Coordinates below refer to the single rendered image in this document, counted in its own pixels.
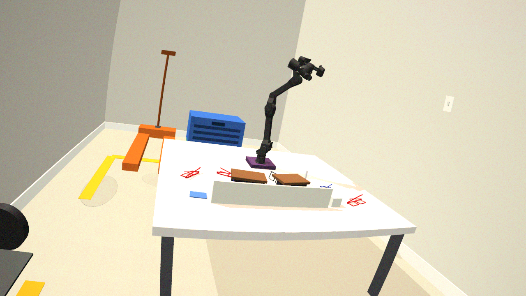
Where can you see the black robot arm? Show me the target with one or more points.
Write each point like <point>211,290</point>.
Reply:
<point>270,107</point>

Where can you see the grey rectangular panel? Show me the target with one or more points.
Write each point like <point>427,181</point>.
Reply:
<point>255,194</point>

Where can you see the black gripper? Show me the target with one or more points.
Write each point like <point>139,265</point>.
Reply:
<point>306,62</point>

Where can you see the light blue flat block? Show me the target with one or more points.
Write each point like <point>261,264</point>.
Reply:
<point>202,195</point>

